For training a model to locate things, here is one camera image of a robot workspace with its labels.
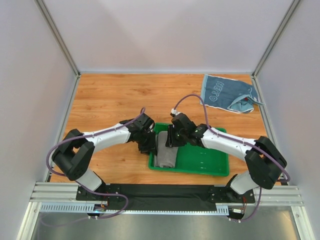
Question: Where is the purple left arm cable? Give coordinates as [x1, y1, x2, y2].
[39, 107, 146, 227]

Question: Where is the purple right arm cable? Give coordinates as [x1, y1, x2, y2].
[173, 94, 291, 224]

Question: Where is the grey terry towel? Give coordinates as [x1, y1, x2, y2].
[153, 131, 179, 169]

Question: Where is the blue patterned towel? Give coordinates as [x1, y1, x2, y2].
[200, 74, 263, 114]

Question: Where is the aluminium frame post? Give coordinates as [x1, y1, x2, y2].
[34, 0, 81, 77]
[251, 0, 303, 77]

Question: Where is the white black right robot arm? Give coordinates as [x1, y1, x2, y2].
[165, 111, 287, 195]

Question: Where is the green plastic tray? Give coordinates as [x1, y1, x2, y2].
[148, 123, 230, 177]

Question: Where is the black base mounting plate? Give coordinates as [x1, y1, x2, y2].
[75, 183, 256, 212]

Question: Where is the aluminium frame post right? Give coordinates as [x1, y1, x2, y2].
[251, 0, 303, 77]

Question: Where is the aluminium frame post left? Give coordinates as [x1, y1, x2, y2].
[34, 0, 81, 77]

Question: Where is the aluminium front rail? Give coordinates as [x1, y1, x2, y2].
[29, 182, 304, 216]

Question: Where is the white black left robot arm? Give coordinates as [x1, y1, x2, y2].
[51, 113, 157, 194]

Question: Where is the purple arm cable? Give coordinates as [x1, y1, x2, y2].
[173, 94, 291, 224]
[39, 107, 146, 227]

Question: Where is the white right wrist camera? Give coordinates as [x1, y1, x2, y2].
[170, 108, 180, 117]

